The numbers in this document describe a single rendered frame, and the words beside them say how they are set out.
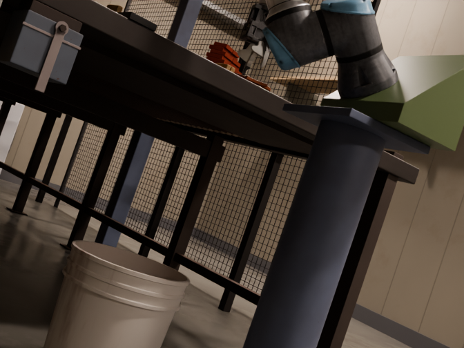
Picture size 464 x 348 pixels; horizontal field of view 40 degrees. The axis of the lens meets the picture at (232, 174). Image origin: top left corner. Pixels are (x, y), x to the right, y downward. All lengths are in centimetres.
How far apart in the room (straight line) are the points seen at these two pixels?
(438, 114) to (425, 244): 366
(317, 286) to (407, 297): 365
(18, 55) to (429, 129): 92
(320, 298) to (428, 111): 50
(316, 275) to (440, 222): 363
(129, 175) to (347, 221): 247
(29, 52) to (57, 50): 6
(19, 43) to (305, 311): 88
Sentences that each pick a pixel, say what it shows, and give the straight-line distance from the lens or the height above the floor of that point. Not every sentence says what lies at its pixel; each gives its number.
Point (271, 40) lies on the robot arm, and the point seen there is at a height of 98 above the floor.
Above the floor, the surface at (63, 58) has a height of 76.
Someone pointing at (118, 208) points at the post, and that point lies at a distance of 388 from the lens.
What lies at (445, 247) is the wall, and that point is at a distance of 504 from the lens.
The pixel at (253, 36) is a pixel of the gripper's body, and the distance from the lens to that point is 203.
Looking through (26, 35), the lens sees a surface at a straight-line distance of 146.
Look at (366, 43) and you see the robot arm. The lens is 158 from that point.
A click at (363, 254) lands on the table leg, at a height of 56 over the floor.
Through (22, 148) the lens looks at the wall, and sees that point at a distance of 714.
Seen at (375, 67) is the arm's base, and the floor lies 100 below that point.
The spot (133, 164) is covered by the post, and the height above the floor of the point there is 60.
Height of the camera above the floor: 59
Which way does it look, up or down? 2 degrees up
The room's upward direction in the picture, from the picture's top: 19 degrees clockwise
